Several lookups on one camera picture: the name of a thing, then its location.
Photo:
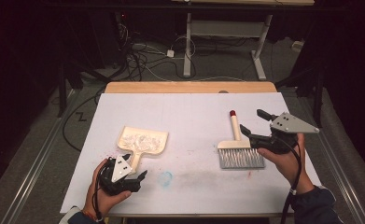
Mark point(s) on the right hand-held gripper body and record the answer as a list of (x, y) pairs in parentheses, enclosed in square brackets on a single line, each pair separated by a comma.
[(290, 124)]

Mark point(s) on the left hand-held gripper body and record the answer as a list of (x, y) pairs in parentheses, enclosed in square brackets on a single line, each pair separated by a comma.
[(121, 169)]

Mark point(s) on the cream plastic dustpan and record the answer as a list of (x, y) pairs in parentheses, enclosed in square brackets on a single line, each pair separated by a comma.
[(136, 160)]

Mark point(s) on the pile of white paper scraps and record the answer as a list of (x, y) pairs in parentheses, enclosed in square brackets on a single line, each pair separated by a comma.
[(141, 143)]

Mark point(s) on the person's left hand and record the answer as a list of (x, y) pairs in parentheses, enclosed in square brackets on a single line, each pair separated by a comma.
[(99, 200)]

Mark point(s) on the person's right hand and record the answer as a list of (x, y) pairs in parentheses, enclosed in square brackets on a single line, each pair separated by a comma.
[(290, 168)]

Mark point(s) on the black stand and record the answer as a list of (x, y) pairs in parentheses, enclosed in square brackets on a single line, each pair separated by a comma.
[(62, 93), (318, 96)]

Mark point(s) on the white table mat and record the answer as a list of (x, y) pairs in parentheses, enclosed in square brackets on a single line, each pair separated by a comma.
[(195, 115)]

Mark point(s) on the small white box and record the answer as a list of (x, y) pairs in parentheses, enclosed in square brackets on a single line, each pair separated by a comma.
[(297, 46)]

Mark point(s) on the white-framed desk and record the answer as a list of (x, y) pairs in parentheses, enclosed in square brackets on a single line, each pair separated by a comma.
[(223, 28)]

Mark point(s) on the white power adapter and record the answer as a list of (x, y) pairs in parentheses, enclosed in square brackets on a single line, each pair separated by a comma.
[(170, 53)]

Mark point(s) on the metal floor rail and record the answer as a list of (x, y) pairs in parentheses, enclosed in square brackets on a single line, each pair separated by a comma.
[(30, 180), (348, 193)]

